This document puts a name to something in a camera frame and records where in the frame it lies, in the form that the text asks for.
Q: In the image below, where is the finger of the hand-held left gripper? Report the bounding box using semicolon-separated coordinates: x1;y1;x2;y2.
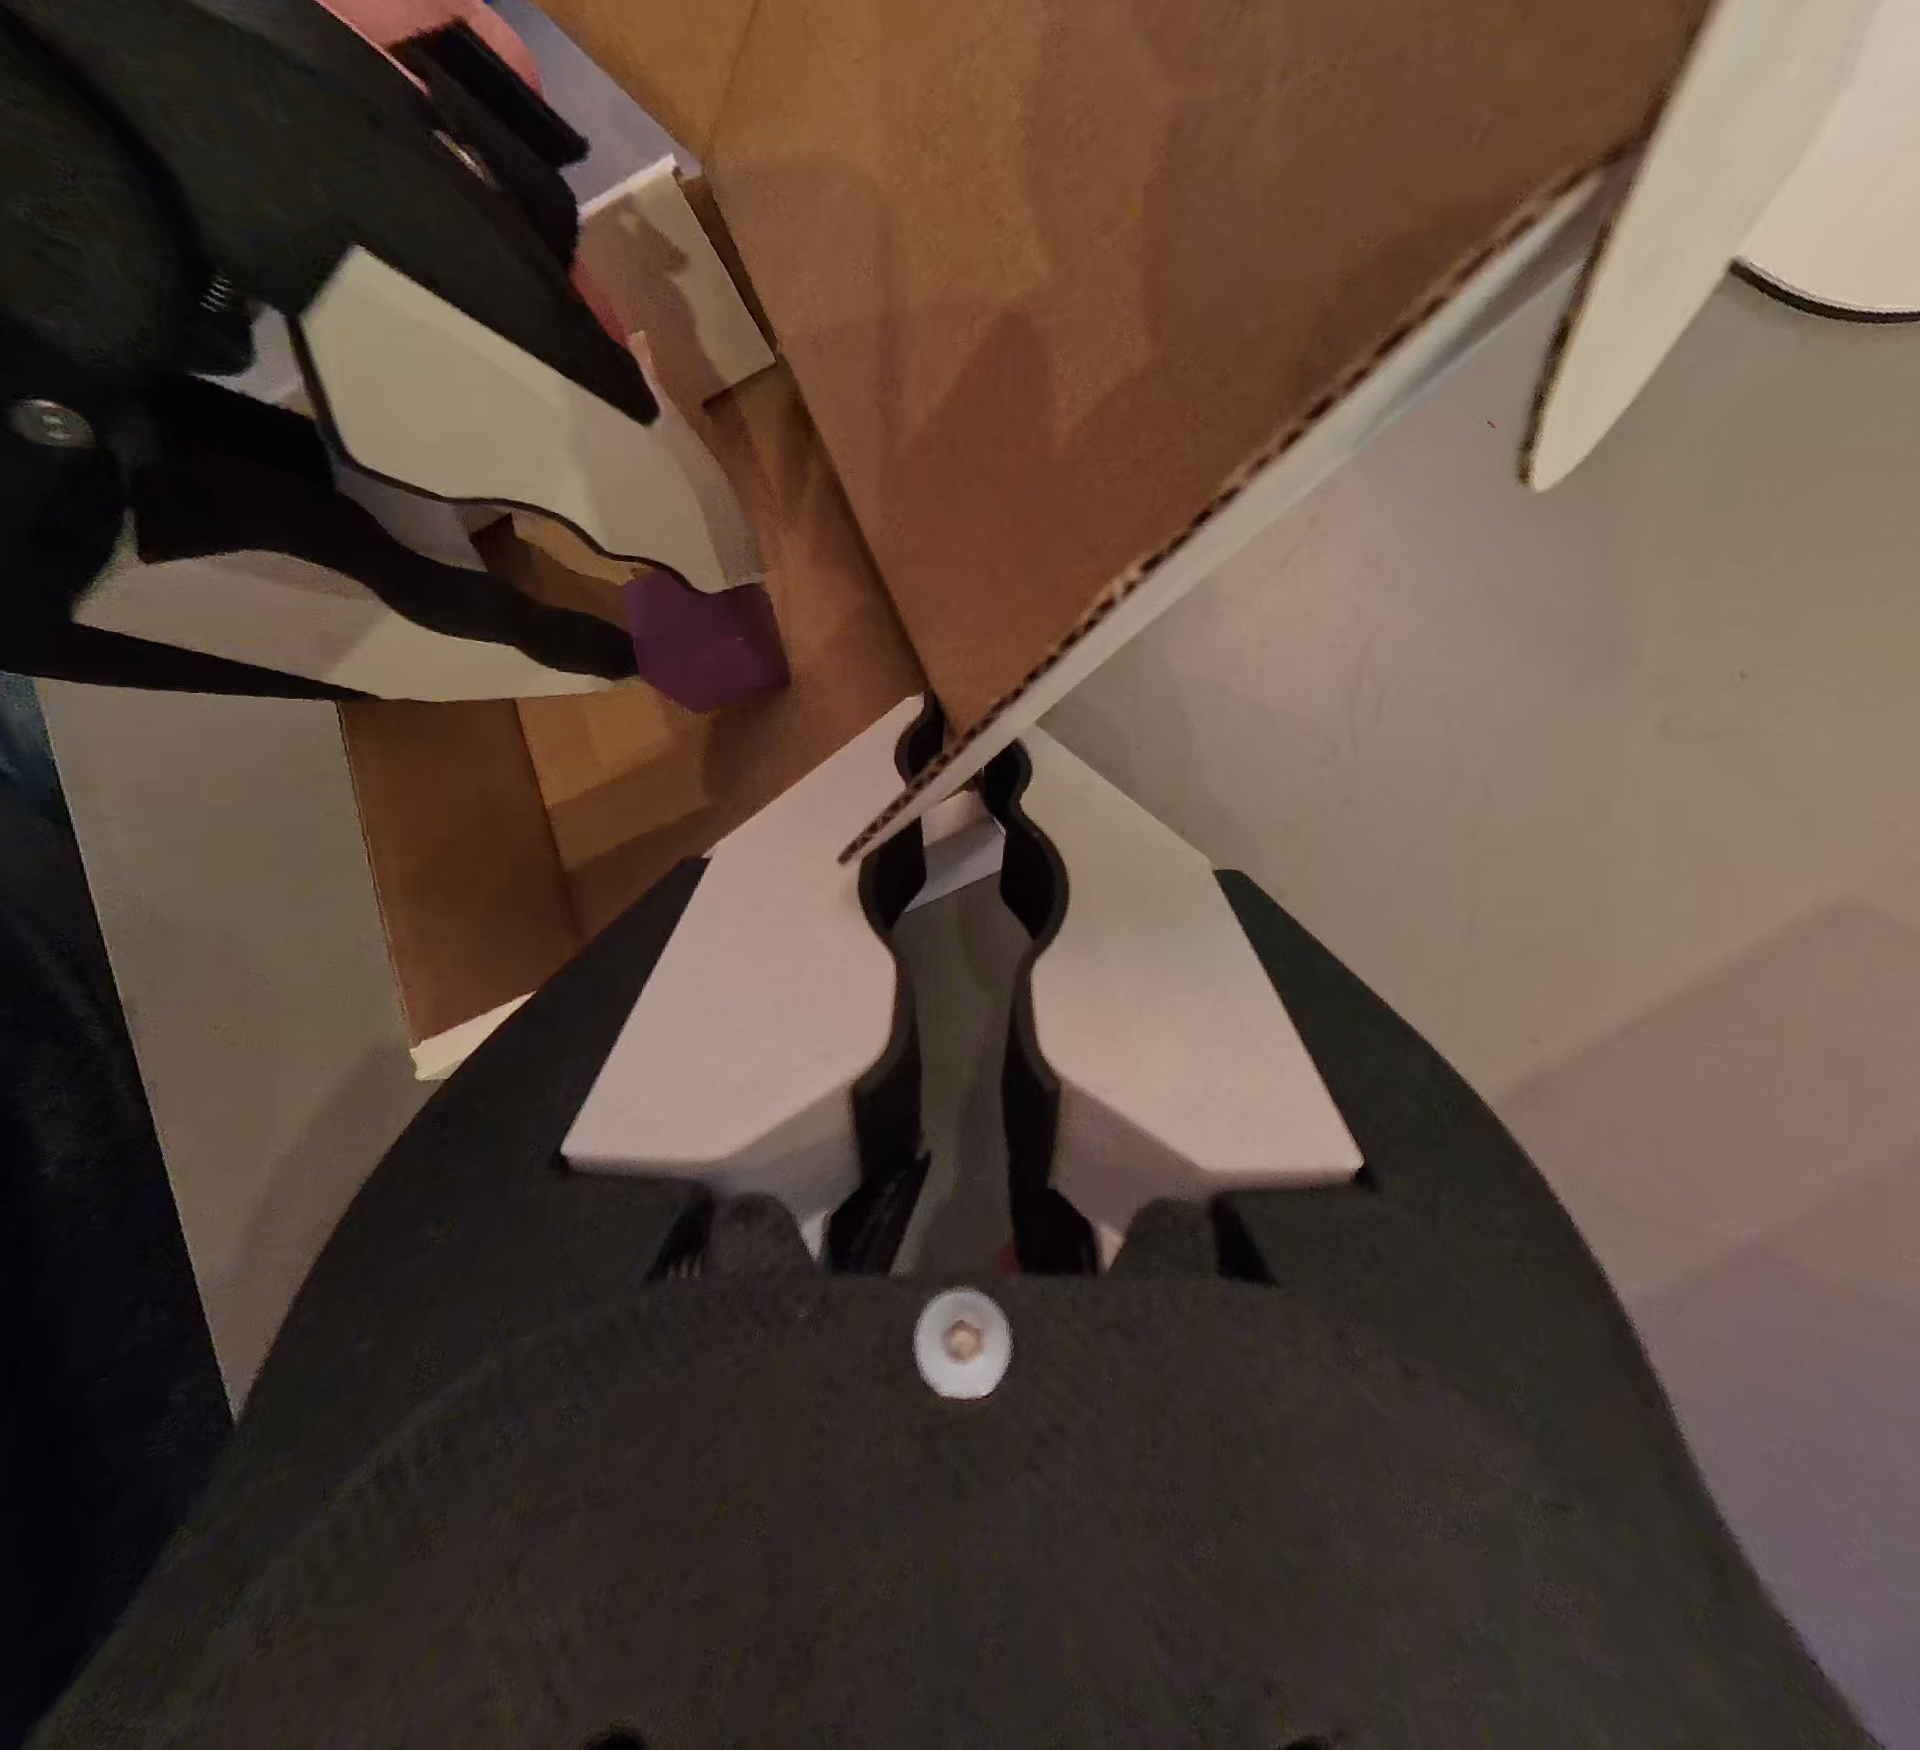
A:
73;487;646;705
298;251;768;588

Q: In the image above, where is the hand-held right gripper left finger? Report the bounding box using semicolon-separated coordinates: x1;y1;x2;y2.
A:
556;696;952;1273

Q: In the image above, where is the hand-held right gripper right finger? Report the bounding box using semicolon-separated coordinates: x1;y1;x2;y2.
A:
984;733;1369;1273

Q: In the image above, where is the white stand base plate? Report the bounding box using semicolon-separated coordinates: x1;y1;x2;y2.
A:
1729;54;1920;324

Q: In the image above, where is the purple cube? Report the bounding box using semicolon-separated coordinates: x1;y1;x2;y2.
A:
623;571;793;718

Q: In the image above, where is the white and brown cardboard box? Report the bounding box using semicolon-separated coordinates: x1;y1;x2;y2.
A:
339;0;1866;1085

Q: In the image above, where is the person's dark clothing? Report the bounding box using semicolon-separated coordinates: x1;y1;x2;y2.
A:
0;671;239;1742

